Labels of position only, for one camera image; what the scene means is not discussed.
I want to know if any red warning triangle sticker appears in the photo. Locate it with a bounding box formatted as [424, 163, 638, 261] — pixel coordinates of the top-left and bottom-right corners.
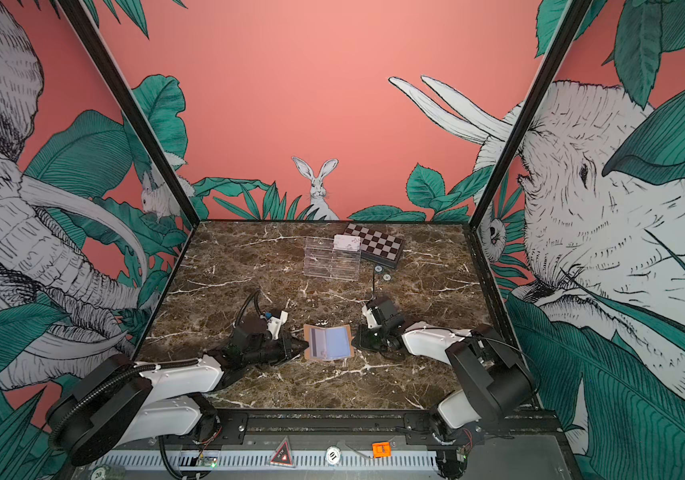
[270, 437, 296, 468]

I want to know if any right black frame post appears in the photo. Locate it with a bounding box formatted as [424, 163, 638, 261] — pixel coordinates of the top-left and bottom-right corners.
[469, 0, 591, 230]

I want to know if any left black frame post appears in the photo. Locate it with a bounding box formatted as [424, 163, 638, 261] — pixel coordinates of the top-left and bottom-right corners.
[58, 0, 200, 229]

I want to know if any orange tag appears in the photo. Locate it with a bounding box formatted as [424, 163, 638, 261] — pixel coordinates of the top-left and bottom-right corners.
[371, 442, 392, 459]

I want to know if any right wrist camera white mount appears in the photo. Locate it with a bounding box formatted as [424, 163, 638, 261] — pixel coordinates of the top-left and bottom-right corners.
[361, 304, 380, 330]

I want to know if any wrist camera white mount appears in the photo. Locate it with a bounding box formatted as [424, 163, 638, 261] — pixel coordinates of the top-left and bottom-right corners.
[264, 310, 288, 340]
[361, 304, 380, 330]

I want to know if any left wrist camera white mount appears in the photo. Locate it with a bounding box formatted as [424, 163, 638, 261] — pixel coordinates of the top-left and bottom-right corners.
[264, 310, 288, 340]

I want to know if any folded checkered chess board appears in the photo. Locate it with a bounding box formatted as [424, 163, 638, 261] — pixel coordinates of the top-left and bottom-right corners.
[342, 223, 405, 269]

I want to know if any black frame post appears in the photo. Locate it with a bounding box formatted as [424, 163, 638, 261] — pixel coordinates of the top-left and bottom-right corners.
[58, 0, 200, 229]
[469, 0, 591, 230]

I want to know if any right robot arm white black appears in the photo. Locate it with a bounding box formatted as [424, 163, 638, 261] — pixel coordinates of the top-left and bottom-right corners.
[351, 296, 537, 445]

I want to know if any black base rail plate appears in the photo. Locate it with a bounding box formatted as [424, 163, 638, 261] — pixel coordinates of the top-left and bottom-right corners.
[212, 409, 564, 449]

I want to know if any clear acrylic organizer box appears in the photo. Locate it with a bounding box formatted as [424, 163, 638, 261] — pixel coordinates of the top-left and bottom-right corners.
[304, 237, 361, 281]

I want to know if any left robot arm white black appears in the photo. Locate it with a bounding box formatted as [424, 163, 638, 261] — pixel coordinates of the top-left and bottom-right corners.
[46, 317, 308, 466]

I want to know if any white round button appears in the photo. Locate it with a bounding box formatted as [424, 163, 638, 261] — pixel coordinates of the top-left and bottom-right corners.
[324, 446, 342, 466]

